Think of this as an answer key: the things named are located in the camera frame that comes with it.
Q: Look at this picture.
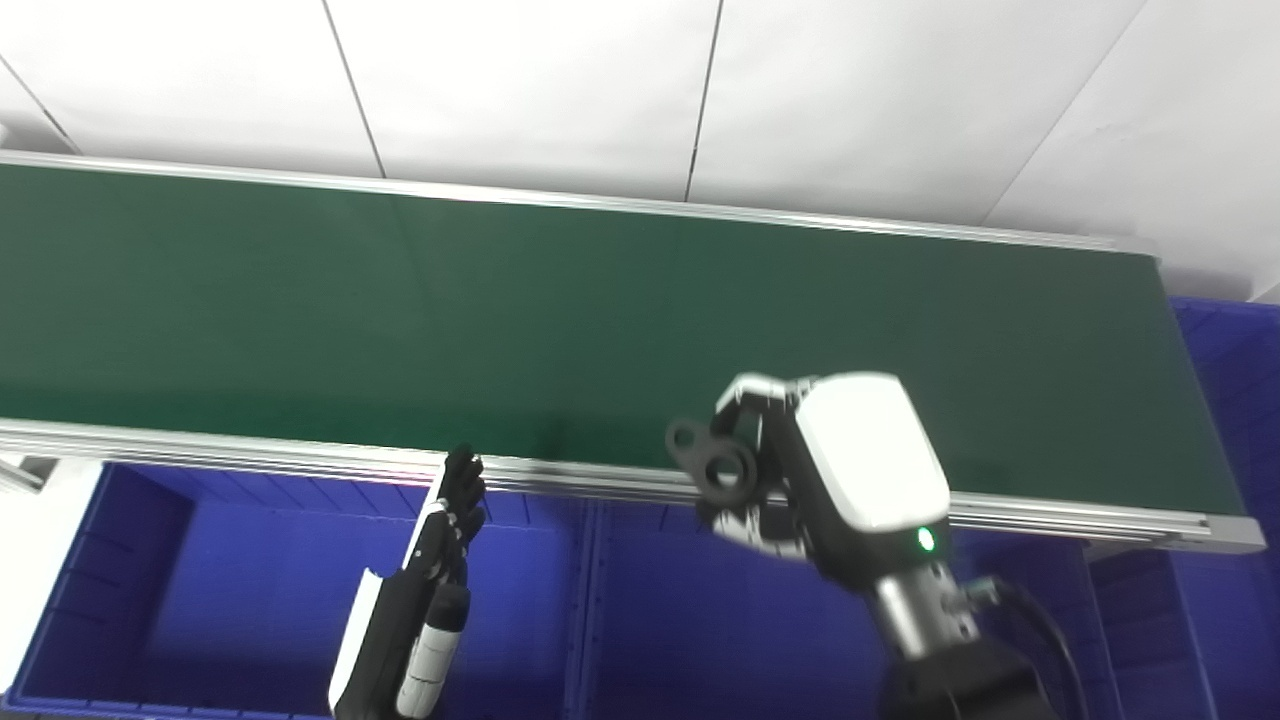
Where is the black flanged metal part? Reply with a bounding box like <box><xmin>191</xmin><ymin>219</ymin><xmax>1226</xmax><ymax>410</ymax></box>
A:
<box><xmin>665</xmin><ymin>418</ymin><xmax>759</xmax><ymax>504</ymax></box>

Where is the green conveyor belt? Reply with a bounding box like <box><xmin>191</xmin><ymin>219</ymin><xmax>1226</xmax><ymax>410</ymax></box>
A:
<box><xmin>0</xmin><ymin>150</ymin><xmax>1266</xmax><ymax>556</ymax></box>
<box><xmin>0</xmin><ymin>163</ymin><xmax>1246</xmax><ymax>518</ymax></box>

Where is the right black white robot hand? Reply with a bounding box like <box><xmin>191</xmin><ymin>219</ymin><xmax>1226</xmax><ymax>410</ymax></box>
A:
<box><xmin>695</xmin><ymin>372</ymin><xmax>953</xmax><ymax>593</ymax></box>

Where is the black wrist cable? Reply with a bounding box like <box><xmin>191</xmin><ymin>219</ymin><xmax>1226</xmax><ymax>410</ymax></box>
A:
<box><xmin>965</xmin><ymin>577</ymin><xmax>1093</xmax><ymax>720</ymax></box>

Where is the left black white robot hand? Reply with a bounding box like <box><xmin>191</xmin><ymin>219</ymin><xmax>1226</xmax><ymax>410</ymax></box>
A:
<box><xmin>328</xmin><ymin>445</ymin><xmax>488</xmax><ymax>720</ymax></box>

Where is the blue plastic bin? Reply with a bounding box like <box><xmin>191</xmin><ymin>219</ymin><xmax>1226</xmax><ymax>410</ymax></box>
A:
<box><xmin>1085</xmin><ymin>297</ymin><xmax>1280</xmax><ymax>720</ymax></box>
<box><xmin>0</xmin><ymin>460</ymin><xmax>591</xmax><ymax>720</ymax></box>
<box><xmin>565</xmin><ymin>495</ymin><xmax>1121</xmax><ymax>720</ymax></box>

